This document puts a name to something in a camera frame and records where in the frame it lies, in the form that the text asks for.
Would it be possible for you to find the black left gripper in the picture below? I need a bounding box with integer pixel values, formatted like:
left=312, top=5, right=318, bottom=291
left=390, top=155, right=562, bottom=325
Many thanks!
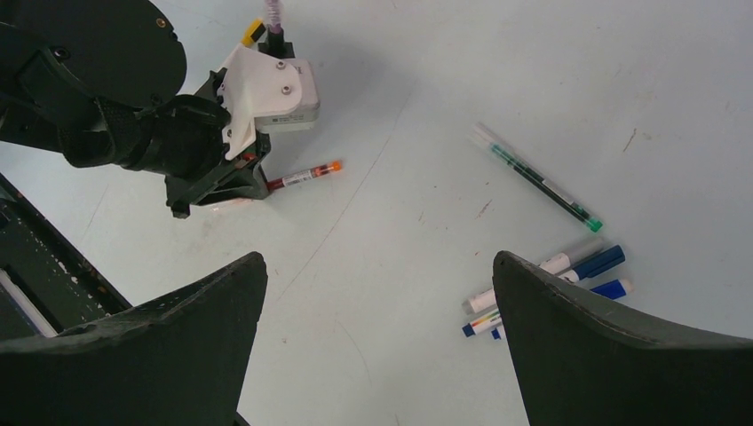
left=116, top=68, right=271, bottom=219

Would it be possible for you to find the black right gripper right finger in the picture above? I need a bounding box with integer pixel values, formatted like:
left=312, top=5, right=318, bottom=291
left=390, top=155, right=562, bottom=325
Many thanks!
left=495, top=275, right=752, bottom=425

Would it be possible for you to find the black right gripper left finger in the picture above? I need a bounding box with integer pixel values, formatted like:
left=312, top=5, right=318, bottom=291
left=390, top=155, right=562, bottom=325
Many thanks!
left=1, top=252, right=268, bottom=425

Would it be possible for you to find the white marker dark blue cap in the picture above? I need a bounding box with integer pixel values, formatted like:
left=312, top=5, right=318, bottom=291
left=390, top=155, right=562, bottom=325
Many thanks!
left=462, top=245, right=626, bottom=337

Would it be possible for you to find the red gel pen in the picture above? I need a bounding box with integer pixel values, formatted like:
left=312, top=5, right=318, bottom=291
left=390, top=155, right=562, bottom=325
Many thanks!
left=266, top=160, right=343, bottom=192

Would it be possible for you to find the green gel pen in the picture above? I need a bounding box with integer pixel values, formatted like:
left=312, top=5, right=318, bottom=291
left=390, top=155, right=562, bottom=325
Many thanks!
left=471, top=122, right=603, bottom=233

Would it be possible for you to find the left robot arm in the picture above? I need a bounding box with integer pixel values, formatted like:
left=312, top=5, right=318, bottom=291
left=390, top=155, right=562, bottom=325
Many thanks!
left=1, top=1, right=271, bottom=218

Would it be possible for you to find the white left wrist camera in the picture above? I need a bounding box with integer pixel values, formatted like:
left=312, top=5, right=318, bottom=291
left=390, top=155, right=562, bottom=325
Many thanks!
left=216, top=43, right=321, bottom=161

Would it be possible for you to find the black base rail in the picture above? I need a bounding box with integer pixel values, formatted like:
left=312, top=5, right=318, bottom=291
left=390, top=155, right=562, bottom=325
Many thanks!
left=1, top=177, right=131, bottom=340

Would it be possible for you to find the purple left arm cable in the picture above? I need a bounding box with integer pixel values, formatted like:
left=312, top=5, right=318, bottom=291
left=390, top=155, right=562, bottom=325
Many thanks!
left=263, top=0, right=287, bottom=34

